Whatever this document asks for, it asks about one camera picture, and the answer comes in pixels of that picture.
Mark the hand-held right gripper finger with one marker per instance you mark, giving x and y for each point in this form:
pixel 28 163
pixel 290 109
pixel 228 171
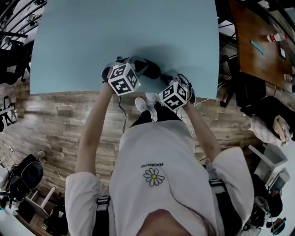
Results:
pixel 178 76
pixel 166 80

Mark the red label plastic bottle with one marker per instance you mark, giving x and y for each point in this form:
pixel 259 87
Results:
pixel 276 38

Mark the white open box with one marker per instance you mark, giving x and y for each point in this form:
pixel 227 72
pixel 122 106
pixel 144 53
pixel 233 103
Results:
pixel 269 161

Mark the white sneaker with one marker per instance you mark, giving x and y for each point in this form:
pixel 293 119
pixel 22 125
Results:
pixel 152 99
pixel 141 104

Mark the white stool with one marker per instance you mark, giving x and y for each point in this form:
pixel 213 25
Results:
pixel 42 202

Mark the black backpack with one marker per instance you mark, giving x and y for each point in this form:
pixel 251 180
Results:
pixel 269 108

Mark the person's left forearm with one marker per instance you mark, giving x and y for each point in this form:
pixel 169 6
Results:
pixel 92 133

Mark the white daisy print t-shirt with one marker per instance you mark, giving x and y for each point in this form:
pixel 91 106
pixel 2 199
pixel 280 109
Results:
pixel 170 184

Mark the black folding stand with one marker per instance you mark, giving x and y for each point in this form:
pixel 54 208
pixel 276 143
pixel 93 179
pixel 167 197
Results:
pixel 7 113

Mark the black trousers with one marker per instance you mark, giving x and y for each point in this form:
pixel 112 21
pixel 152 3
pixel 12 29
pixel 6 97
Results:
pixel 166 114

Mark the small pale cup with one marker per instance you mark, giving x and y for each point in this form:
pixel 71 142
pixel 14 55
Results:
pixel 288 77

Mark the small black framed tablet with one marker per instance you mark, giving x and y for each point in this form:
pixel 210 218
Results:
pixel 282 52

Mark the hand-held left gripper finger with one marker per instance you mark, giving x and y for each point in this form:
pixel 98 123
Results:
pixel 140 69
pixel 131 60

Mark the light blue strip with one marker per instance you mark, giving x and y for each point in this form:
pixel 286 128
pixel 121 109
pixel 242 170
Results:
pixel 257 47

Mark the white tote bag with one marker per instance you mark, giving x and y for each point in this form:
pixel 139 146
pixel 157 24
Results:
pixel 262 131

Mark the person's right forearm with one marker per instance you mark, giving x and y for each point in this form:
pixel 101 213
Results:
pixel 202 133

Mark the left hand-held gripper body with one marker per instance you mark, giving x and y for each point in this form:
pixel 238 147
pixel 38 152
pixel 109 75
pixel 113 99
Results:
pixel 122 80

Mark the black glasses case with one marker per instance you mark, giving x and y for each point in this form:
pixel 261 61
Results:
pixel 152 70

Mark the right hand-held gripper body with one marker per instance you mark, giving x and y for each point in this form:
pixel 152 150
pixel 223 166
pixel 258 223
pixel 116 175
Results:
pixel 172 96

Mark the black office chair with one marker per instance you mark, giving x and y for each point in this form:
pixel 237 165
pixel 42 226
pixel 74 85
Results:
pixel 11 64
pixel 251 90

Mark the brown wooden table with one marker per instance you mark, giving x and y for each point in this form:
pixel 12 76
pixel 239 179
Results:
pixel 258 46

